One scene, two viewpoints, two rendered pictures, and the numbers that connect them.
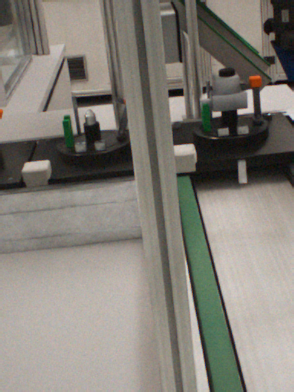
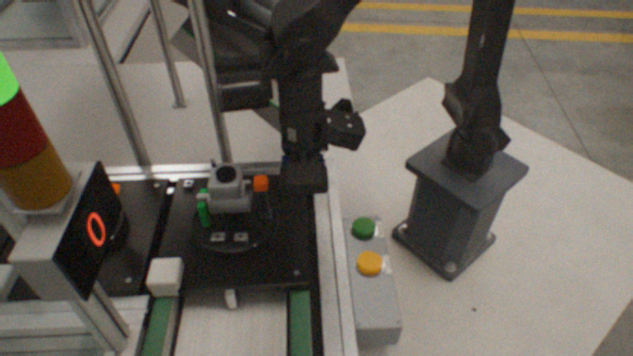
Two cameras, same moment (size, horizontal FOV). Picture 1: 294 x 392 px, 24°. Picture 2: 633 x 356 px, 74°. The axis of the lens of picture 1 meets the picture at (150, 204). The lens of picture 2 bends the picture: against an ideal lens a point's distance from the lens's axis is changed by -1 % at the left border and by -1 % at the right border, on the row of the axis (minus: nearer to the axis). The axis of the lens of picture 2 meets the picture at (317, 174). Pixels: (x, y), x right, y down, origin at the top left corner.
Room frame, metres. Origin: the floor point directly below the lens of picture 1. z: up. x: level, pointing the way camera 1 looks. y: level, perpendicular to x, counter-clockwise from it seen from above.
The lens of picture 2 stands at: (0.79, -0.27, 1.53)
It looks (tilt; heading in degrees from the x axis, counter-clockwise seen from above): 44 degrees down; 356
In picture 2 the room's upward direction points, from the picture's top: straight up
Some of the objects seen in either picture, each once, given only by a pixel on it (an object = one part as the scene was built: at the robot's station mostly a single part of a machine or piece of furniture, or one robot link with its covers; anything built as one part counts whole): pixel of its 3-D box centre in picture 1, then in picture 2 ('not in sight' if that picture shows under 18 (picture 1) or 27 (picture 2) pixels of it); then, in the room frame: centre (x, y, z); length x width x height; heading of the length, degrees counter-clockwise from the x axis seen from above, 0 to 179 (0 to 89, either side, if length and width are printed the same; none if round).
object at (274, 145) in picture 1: (230, 140); (236, 228); (1.25, -0.16, 0.96); 0.24 x 0.24 x 0.02; 89
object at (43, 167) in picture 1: (91, 129); (73, 214); (1.25, 0.09, 1.01); 0.24 x 0.24 x 0.13; 89
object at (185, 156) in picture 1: (182, 159); (166, 277); (1.15, -0.06, 0.97); 0.05 x 0.05 x 0.04; 89
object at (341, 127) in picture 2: not in sight; (340, 123); (1.26, -0.33, 1.17); 0.07 x 0.07 x 0.06; 2
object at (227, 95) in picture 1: (222, 89); (221, 187); (1.25, -0.15, 1.06); 0.08 x 0.04 x 0.07; 89
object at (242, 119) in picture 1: (230, 131); (235, 220); (1.25, -0.16, 0.98); 0.14 x 0.14 x 0.02
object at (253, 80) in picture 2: not in sight; (264, 65); (1.24, -0.24, 1.27); 0.12 x 0.08 x 0.11; 97
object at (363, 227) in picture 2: not in sight; (364, 229); (1.23, -0.38, 0.96); 0.04 x 0.04 x 0.02
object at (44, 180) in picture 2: not in sight; (29, 169); (1.06, -0.04, 1.28); 0.05 x 0.05 x 0.05
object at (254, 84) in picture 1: (252, 98); (257, 196); (1.25, -0.21, 1.04); 0.04 x 0.02 x 0.08; 89
